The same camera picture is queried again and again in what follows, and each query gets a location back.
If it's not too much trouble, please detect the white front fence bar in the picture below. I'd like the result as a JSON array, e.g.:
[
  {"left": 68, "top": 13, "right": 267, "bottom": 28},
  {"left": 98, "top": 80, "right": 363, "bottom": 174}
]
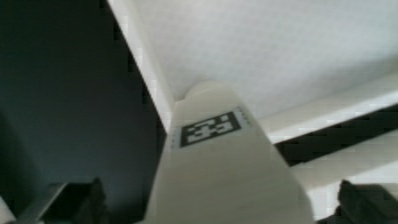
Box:
[{"left": 292, "top": 136, "right": 398, "bottom": 220}]

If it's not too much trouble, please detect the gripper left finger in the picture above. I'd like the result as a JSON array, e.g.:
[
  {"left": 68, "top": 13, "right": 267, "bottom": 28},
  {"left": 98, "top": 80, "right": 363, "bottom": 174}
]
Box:
[{"left": 17, "top": 179, "right": 111, "bottom": 224}]

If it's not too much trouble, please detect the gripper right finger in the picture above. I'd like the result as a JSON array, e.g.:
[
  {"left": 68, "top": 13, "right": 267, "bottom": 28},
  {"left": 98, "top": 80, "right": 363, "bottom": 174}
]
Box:
[{"left": 322, "top": 180, "right": 398, "bottom": 224}]

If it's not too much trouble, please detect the white desk leg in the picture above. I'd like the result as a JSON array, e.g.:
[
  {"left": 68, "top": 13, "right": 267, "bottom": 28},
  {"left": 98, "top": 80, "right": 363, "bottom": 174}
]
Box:
[
  {"left": 0, "top": 198, "right": 15, "bottom": 224},
  {"left": 143, "top": 81, "right": 315, "bottom": 224}
]

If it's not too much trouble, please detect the white desk top tray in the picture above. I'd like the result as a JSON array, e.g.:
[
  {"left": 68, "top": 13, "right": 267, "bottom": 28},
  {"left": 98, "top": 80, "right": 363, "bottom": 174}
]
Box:
[{"left": 106, "top": 0, "right": 398, "bottom": 142}]

